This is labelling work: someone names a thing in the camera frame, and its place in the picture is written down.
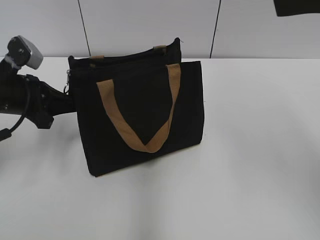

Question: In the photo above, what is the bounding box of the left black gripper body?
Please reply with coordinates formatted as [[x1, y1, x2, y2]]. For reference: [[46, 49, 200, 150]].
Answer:
[[25, 74, 76, 129]]

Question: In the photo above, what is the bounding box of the silver zipper pull clasp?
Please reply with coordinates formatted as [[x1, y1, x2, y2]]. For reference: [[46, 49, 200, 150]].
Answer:
[[63, 69, 71, 95]]

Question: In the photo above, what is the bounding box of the black canvas tote bag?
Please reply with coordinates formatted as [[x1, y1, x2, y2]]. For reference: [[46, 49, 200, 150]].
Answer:
[[68, 38, 205, 177]]

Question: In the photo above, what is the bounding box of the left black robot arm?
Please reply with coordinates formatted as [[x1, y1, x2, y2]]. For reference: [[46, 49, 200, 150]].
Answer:
[[0, 60, 76, 129]]

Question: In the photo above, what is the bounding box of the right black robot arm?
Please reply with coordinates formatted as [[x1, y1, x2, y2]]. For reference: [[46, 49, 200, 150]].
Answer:
[[273, 0, 320, 17]]

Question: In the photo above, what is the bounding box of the black camera cable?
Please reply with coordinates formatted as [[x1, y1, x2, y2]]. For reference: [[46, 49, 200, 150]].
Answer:
[[0, 82, 32, 143]]

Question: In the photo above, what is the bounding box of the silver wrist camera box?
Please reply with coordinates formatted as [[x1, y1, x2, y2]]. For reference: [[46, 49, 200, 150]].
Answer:
[[5, 35, 44, 70]]

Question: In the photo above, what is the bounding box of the tan front bag handle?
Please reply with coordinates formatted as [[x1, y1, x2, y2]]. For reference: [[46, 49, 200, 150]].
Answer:
[[97, 63, 181, 153]]

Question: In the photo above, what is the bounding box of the tan bag handle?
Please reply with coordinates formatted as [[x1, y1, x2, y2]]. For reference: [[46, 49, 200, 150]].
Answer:
[[97, 63, 181, 153], [89, 45, 167, 61]]

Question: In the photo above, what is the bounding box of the tan rear bag handle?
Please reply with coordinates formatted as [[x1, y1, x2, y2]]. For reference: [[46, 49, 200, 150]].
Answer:
[[89, 45, 167, 61]]

